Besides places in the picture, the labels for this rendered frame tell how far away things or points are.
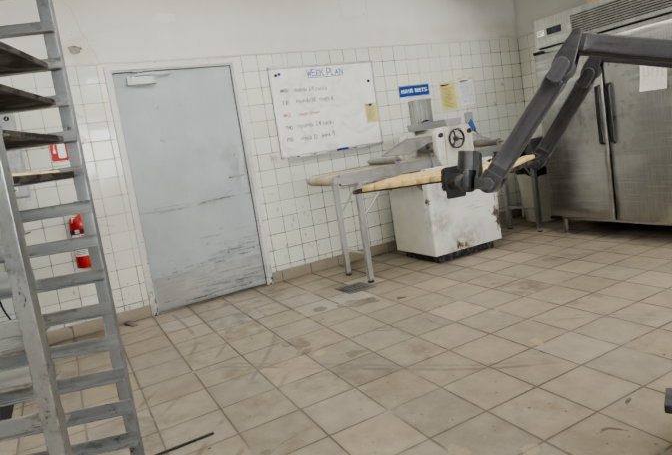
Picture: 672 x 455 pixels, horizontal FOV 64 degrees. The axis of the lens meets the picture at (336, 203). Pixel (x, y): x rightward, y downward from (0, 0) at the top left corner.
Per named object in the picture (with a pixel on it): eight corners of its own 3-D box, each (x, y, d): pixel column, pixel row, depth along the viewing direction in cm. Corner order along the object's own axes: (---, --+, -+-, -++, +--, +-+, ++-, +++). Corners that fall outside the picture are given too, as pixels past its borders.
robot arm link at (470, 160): (492, 189, 156) (499, 189, 164) (494, 150, 156) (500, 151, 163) (452, 188, 162) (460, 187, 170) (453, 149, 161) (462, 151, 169)
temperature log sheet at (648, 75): (669, 87, 405) (665, 46, 402) (667, 88, 404) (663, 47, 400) (641, 92, 424) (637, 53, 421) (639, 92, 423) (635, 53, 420)
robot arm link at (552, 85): (575, 61, 143) (579, 68, 153) (555, 52, 146) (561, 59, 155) (489, 197, 156) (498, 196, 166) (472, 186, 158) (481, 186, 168)
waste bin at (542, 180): (581, 214, 596) (575, 156, 589) (548, 224, 572) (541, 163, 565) (542, 212, 644) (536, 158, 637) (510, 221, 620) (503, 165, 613)
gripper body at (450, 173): (445, 198, 174) (455, 200, 167) (441, 167, 173) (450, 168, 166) (464, 195, 176) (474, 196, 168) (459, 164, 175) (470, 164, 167)
